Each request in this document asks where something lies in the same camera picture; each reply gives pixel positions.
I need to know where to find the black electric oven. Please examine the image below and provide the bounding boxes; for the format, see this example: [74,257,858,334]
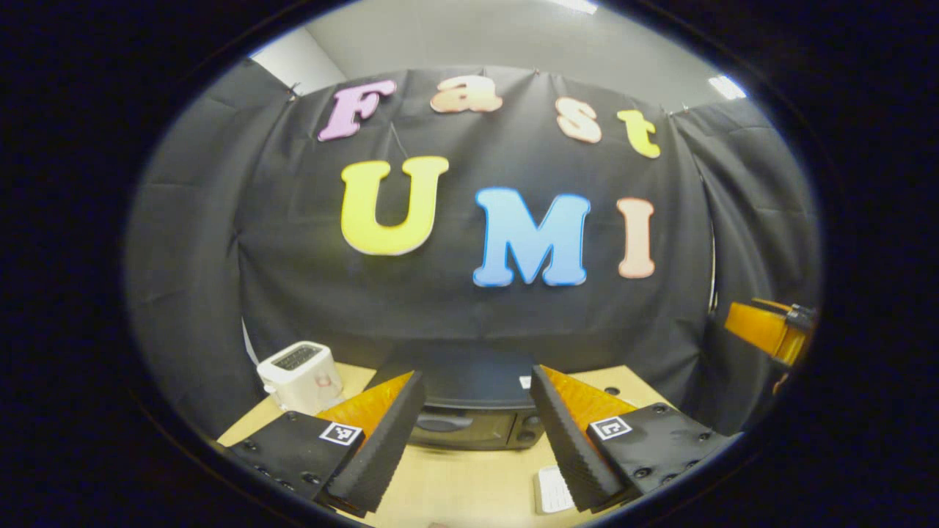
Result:
[370,351,549,452]

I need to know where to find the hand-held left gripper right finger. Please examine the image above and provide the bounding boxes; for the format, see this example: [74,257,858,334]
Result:
[530,364,738,516]

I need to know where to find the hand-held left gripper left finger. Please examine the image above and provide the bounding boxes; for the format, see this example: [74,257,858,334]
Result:
[224,370,428,518]

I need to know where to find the black backdrop cloth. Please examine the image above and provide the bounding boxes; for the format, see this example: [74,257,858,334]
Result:
[123,59,821,441]

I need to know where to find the small ceiling light panel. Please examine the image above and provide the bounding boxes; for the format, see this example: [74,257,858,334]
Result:
[708,75,748,100]

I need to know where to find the white rectangular tray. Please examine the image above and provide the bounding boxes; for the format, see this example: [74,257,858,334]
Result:
[533,465,577,515]

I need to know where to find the white toaster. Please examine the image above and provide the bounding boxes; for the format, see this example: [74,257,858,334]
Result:
[257,341,344,416]

